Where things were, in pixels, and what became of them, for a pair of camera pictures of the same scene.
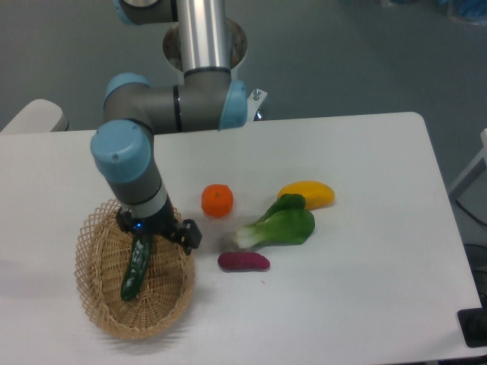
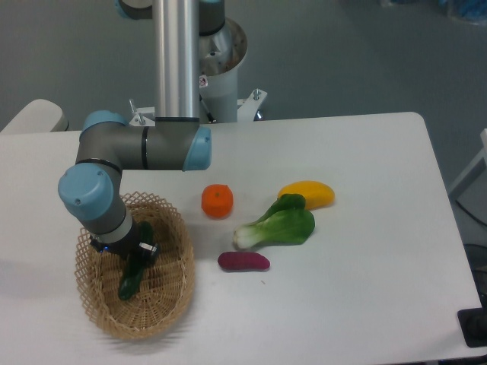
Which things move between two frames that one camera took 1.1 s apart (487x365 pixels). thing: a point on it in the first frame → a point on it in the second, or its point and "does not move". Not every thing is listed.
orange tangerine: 217,200 does not move
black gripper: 186,233 → 128,247
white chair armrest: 37,116 does not move
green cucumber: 140,258 does not move
